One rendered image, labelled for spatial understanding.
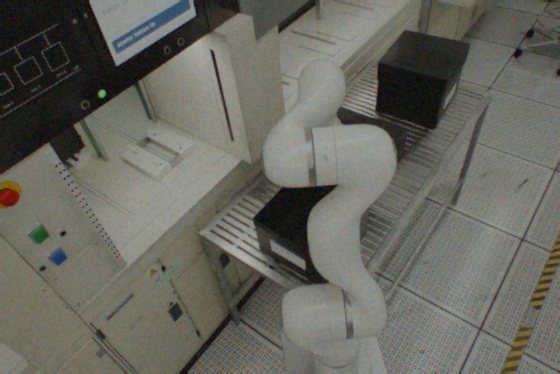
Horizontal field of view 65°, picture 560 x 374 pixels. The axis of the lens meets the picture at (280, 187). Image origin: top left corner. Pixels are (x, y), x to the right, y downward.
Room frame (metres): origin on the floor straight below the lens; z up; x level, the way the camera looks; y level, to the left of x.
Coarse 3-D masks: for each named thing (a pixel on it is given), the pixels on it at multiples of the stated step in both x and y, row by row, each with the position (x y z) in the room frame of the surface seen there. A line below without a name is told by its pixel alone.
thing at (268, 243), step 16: (288, 192) 1.01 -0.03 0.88; (304, 192) 1.07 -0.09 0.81; (320, 192) 1.02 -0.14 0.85; (272, 208) 0.95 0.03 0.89; (288, 208) 1.01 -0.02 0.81; (304, 208) 1.03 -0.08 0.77; (368, 208) 0.88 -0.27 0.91; (256, 224) 0.87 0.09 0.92; (272, 224) 0.94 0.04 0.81; (288, 224) 0.96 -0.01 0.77; (304, 224) 0.95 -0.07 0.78; (272, 240) 0.82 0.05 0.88; (288, 240) 0.78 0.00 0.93; (304, 240) 0.88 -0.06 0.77; (272, 256) 0.84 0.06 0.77; (288, 256) 0.78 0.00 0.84; (304, 256) 0.74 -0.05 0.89; (304, 272) 0.74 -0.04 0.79
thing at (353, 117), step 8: (344, 112) 1.19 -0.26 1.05; (352, 112) 1.19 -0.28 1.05; (344, 120) 1.15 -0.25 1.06; (352, 120) 1.14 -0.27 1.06; (360, 120) 1.14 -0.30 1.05; (368, 120) 1.13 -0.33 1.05; (376, 120) 1.13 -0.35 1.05; (384, 128) 1.08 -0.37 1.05; (392, 128) 1.08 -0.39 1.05; (400, 128) 1.07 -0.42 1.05; (392, 136) 1.04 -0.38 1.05; (400, 136) 1.04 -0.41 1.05; (400, 144) 1.02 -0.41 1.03; (400, 152) 1.03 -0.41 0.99; (336, 184) 0.92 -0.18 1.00
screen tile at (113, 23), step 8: (96, 0) 0.99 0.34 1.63; (104, 0) 1.00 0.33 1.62; (112, 0) 1.02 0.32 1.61; (136, 0) 1.06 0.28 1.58; (128, 8) 1.04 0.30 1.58; (136, 8) 1.06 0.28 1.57; (144, 8) 1.07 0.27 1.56; (112, 16) 1.01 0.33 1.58; (120, 16) 1.02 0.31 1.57; (128, 16) 1.04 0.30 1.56; (136, 16) 1.05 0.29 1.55; (104, 24) 0.99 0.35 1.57; (112, 24) 1.00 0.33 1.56; (120, 24) 1.02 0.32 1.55; (128, 24) 1.03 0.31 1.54; (112, 32) 1.00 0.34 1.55
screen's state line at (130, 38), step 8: (184, 0) 1.17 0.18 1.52; (168, 8) 1.12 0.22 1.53; (176, 8) 1.14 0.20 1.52; (184, 8) 1.16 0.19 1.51; (160, 16) 1.10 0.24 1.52; (168, 16) 1.12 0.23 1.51; (176, 16) 1.14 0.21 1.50; (144, 24) 1.06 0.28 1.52; (152, 24) 1.08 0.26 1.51; (160, 24) 1.10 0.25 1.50; (128, 32) 1.03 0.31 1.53; (136, 32) 1.04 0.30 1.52; (144, 32) 1.06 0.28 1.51; (152, 32) 1.07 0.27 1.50; (120, 40) 1.00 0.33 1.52; (128, 40) 1.02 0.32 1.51; (136, 40) 1.03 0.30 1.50; (120, 48) 1.00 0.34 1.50
